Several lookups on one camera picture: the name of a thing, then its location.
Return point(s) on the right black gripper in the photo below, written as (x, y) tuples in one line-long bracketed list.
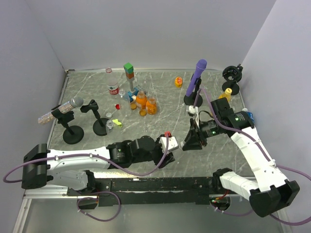
[(192, 141)]

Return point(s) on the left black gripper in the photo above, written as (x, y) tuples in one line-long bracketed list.
[(169, 158)]

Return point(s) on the clear plastic bottle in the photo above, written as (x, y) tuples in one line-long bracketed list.
[(109, 127)]

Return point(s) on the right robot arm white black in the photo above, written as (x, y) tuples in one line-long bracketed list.
[(271, 190)]

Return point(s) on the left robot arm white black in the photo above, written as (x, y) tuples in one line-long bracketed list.
[(72, 169)]

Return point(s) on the short orange bottle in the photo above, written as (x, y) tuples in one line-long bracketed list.
[(151, 106)]

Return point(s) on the tall orange bottle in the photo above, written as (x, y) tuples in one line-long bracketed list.
[(141, 100)]

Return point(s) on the yellow juice bottle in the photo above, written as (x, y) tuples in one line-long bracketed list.
[(226, 94)]

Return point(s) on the blue label water bottle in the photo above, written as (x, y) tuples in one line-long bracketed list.
[(249, 114)]

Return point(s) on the small clear bottle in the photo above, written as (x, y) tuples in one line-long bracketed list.
[(123, 95)]

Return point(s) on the red label water bottle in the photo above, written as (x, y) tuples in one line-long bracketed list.
[(112, 82)]

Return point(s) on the black microphone stand centre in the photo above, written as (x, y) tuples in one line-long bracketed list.
[(191, 99)]

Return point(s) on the orange cap front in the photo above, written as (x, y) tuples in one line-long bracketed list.
[(142, 112)]

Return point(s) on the lime green block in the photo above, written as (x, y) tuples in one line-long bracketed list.
[(117, 122)]

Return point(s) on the orange cap near bottles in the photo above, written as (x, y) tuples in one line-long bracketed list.
[(133, 106)]

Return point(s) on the yellow orange toy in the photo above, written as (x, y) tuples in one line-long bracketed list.
[(178, 82)]

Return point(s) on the empty black microphone stand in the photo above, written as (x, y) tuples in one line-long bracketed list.
[(99, 126)]

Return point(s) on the purple microphone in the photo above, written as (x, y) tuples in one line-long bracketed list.
[(200, 67)]

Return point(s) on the black stand holding microphone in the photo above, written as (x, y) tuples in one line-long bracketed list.
[(72, 134)]

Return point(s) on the colourful block tower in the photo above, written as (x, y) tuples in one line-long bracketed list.
[(134, 88)]

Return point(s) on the silver glitter microphone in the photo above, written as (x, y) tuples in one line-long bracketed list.
[(75, 102)]

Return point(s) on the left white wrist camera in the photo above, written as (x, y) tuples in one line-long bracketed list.
[(168, 140)]

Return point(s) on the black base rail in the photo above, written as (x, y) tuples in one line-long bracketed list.
[(196, 190)]

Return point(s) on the black ring stand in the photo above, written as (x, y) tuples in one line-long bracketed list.
[(232, 75)]

